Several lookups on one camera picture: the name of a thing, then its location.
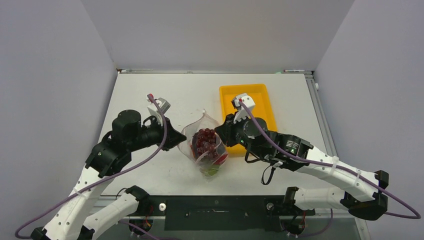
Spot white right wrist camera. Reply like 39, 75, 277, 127
231, 93, 256, 124

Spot yellow plastic tray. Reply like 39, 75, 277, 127
218, 83, 278, 158

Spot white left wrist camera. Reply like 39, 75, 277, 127
146, 93, 171, 126

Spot aluminium side rail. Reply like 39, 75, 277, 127
303, 70, 368, 220

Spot clear pink-dotted zip bag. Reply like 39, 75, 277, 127
178, 111, 228, 178

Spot green cabbage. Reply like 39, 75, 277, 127
200, 167, 220, 177

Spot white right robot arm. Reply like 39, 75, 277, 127
214, 114, 389, 221

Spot red tomato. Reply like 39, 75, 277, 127
213, 154, 228, 166

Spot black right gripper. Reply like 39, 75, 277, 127
215, 110, 268, 159

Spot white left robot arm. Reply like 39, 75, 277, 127
30, 109, 187, 240

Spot black wrist strap loop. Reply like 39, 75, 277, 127
260, 163, 277, 186

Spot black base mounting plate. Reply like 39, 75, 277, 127
129, 195, 315, 232

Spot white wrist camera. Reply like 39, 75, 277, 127
231, 93, 256, 124
146, 93, 171, 126

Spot dark red grape bunch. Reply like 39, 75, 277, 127
191, 128, 218, 159

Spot marker pen on ledge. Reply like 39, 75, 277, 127
283, 69, 306, 74

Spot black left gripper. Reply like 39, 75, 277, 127
126, 114, 187, 152

